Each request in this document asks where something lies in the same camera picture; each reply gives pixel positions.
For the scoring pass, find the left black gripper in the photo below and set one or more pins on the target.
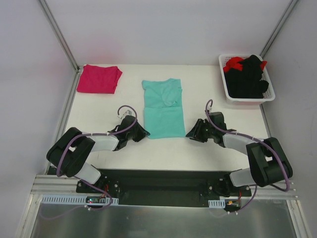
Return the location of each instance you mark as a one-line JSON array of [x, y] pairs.
[[136, 131]]

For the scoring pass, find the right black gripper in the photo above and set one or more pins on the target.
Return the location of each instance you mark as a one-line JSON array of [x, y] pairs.
[[199, 131]]

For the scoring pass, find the teal t shirt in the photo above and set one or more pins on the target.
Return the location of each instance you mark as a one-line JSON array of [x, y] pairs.
[[163, 109]]

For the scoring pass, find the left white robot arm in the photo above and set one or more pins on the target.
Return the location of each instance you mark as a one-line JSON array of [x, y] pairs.
[[70, 153]]

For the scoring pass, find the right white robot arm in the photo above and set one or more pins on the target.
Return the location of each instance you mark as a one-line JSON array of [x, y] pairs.
[[268, 164]]

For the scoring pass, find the black t shirt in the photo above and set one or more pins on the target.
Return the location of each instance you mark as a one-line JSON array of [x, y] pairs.
[[245, 85]]

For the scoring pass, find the folded pink t shirt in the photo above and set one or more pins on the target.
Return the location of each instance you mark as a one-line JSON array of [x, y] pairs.
[[99, 80]]

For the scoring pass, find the red t shirt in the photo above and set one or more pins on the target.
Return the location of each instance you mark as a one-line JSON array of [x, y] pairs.
[[253, 63]]

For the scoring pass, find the white plastic basket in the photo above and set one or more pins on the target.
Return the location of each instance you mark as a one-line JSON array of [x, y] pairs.
[[269, 95]]

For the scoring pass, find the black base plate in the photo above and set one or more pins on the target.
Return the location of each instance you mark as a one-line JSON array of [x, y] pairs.
[[168, 188]]

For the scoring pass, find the right grey cable duct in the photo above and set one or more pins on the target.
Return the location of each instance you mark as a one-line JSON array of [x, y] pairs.
[[219, 204]]

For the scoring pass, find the grey cable duct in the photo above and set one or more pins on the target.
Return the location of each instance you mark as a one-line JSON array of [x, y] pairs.
[[78, 200], [219, 204]]

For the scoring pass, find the aluminium front rail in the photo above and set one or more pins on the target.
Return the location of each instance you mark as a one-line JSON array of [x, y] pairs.
[[51, 184]]

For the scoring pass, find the left grey cable duct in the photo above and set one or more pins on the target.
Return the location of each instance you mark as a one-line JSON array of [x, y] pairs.
[[78, 200]]

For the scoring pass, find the left aluminium frame post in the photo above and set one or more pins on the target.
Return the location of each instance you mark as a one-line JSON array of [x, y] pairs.
[[58, 33]]

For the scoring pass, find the aluminium frame post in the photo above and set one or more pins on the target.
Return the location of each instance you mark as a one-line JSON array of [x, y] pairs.
[[58, 33], [291, 6]]

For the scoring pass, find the right aluminium frame post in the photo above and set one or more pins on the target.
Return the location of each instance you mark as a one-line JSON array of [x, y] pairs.
[[291, 6]]

